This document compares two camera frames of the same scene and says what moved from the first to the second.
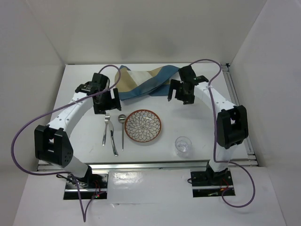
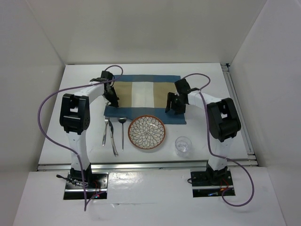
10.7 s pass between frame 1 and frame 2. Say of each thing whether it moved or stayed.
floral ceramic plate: moved
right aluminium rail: stayed
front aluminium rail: stayed
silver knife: stayed
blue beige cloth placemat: moved
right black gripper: moved
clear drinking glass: stayed
